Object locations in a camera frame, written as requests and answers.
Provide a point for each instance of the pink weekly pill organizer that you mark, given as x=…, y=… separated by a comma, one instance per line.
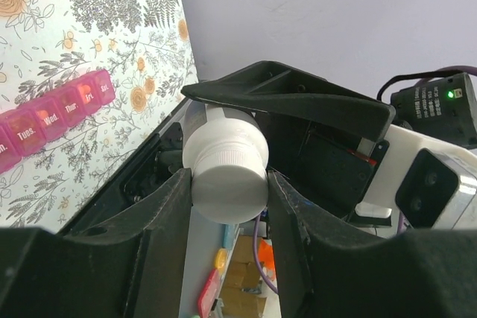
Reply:
x=29, y=127

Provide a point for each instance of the white pill bottle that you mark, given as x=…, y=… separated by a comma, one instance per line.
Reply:
x=207, y=126

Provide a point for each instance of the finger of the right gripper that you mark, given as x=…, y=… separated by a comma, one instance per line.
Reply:
x=269, y=86

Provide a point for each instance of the white bottle cap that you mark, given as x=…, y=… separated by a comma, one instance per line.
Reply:
x=229, y=185

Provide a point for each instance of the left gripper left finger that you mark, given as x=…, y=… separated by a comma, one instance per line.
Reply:
x=130, y=265

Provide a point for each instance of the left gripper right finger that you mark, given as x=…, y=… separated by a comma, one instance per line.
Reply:
x=328, y=268

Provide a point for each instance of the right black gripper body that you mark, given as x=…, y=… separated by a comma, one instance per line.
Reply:
x=320, y=162

